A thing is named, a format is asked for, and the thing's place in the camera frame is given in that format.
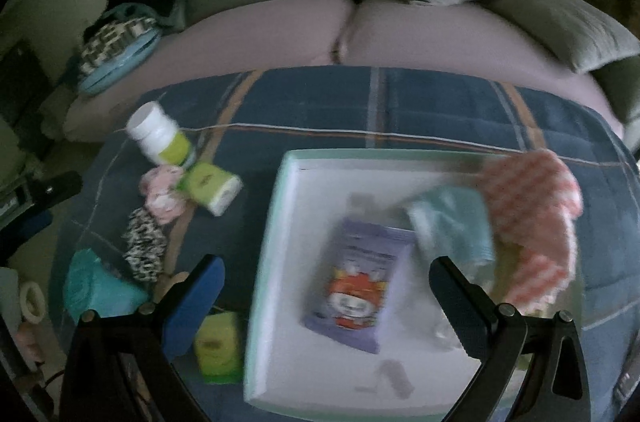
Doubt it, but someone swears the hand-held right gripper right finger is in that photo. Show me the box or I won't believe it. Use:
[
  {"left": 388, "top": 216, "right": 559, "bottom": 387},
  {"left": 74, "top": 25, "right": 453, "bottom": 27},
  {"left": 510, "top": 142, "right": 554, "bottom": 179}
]
[{"left": 429, "top": 255, "right": 593, "bottom": 422}]

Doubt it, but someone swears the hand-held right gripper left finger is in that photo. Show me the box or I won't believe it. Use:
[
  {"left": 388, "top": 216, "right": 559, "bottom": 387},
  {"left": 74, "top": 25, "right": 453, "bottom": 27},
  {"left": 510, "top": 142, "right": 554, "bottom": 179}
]
[{"left": 59, "top": 253, "right": 226, "bottom": 422}]

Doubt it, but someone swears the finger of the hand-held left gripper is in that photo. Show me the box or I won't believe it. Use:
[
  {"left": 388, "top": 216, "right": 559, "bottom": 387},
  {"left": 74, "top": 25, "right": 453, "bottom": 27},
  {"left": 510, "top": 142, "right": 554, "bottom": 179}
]
[
  {"left": 20, "top": 171, "right": 83, "bottom": 209},
  {"left": 0, "top": 209, "right": 53, "bottom": 253}
]

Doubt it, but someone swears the green tissue pack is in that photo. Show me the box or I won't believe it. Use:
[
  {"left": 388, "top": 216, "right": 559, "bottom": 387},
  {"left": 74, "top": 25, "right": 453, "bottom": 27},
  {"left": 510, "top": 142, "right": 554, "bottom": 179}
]
[
  {"left": 177, "top": 162, "right": 244, "bottom": 217},
  {"left": 194, "top": 311, "right": 246, "bottom": 385}
]

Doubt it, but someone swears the leopard print scrunchie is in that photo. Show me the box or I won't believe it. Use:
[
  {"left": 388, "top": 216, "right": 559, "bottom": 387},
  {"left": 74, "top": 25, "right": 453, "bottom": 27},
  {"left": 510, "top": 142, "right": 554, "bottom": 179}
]
[{"left": 122, "top": 207, "right": 168, "bottom": 285}]

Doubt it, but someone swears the teal cloth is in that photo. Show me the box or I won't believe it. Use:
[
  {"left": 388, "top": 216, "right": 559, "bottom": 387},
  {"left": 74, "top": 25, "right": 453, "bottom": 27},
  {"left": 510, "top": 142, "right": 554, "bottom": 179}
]
[{"left": 406, "top": 188, "right": 496, "bottom": 273}]

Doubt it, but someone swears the purple cartoon tissue packet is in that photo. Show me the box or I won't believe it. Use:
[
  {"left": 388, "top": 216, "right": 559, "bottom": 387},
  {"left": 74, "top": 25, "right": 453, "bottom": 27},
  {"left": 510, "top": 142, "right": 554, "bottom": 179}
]
[{"left": 302, "top": 218, "right": 418, "bottom": 354}]

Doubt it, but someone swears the pink striped cloth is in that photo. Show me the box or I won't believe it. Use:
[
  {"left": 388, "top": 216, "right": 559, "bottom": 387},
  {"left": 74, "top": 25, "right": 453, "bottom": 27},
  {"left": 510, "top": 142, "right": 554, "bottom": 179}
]
[{"left": 480, "top": 149, "right": 583, "bottom": 310}]

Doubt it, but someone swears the pink floral ruffled cloth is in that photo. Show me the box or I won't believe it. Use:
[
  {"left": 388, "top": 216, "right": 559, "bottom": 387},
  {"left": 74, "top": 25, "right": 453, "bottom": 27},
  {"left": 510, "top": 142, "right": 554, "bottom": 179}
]
[{"left": 139, "top": 165, "right": 193, "bottom": 223}]

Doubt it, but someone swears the white tray with teal rim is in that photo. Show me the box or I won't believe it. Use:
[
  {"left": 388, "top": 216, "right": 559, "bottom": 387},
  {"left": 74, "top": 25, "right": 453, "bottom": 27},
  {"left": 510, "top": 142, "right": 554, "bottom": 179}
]
[{"left": 243, "top": 149, "right": 587, "bottom": 419}]

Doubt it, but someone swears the teal wet wipes pack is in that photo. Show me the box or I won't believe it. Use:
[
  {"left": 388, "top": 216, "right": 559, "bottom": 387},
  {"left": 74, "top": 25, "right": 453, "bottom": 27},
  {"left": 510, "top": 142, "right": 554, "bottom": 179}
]
[{"left": 62, "top": 248, "right": 150, "bottom": 323}]

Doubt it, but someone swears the dark rectangular case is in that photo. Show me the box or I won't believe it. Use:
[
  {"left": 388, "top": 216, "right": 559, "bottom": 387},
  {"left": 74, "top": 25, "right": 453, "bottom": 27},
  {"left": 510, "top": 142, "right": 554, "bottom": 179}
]
[{"left": 0, "top": 40, "right": 53, "bottom": 143}]

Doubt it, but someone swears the pink slipper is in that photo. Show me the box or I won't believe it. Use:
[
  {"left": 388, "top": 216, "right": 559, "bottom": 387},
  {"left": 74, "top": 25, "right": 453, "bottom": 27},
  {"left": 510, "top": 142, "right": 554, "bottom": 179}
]
[{"left": 12, "top": 327, "right": 46, "bottom": 365}]

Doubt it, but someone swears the white bottle with green label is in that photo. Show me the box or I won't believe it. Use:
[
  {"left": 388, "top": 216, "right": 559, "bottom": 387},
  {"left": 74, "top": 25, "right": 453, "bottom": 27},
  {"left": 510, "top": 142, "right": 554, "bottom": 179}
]
[{"left": 125, "top": 101, "right": 196, "bottom": 165}]

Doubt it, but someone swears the blue patterned cushion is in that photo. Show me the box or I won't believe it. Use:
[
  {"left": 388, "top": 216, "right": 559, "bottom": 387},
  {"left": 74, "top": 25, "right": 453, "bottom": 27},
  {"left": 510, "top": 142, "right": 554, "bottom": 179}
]
[{"left": 77, "top": 5, "right": 163, "bottom": 96}]

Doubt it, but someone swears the blue plaid blanket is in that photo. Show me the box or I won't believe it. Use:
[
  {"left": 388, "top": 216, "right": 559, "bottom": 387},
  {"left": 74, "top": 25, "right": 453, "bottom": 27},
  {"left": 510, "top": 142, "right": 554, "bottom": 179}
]
[{"left": 55, "top": 67, "right": 640, "bottom": 422}]

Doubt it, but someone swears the pink sofa seat cushion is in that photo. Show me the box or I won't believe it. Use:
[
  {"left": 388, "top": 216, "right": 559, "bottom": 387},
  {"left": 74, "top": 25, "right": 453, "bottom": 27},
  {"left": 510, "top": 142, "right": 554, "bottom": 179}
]
[
  {"left": 345, "top": 0, "right": 626, "bottom": 138},
  {"left": 65, "top": 0, "right": 357, "bottom": 140}
]

